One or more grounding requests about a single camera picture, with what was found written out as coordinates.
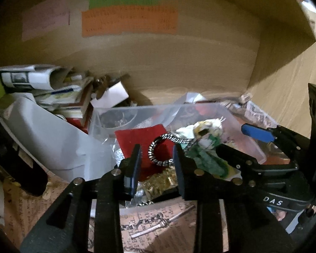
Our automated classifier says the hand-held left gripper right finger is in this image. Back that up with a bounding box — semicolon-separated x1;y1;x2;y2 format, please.
172;144;295;253

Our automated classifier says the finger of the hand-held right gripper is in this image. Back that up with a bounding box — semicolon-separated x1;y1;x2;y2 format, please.
215;144;299;176
241;123;301;164

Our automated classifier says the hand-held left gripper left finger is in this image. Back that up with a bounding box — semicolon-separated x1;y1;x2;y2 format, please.
20;144;143;253

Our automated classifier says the black white braided hair tie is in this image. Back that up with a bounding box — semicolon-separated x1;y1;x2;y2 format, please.
148;133;201;168

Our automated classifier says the green scrunchie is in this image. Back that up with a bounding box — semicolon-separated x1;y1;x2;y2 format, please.
186;136;241;180

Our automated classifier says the red cloth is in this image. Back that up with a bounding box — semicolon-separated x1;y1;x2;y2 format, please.
114;124;175;170

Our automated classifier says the yellow white patterned scrunchie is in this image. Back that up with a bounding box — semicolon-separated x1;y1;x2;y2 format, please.
176;118;225;151

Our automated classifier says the clear plastic box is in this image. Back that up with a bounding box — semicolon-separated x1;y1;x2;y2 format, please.
88;101;268;180

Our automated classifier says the glass bowl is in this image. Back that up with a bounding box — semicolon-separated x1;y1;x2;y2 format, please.
99;109;139;130

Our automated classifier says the vintage print desk mat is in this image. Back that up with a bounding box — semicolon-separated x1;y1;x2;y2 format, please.
3;95;287;253

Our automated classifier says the small white paper box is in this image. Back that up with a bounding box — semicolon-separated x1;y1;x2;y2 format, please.
90;80;129;109

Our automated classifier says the white paper sheet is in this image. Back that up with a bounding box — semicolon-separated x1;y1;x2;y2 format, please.
1;92;114;182

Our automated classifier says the pile of paper booklets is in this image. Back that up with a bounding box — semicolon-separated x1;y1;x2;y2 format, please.
34;76;95;127

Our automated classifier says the wooden shelf unit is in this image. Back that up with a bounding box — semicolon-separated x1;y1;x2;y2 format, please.
0;0;316;127

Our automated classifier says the dark wine bottle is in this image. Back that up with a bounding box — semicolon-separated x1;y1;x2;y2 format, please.
0;101;48;197

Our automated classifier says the orange sticky note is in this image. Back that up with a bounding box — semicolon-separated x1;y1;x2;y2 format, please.
81;5;179;38

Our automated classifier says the green sticky note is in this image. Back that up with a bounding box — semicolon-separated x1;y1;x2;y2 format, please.
89;0;158;9

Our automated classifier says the pink sticky note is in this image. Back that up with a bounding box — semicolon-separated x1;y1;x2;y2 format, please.
21;0;70;41

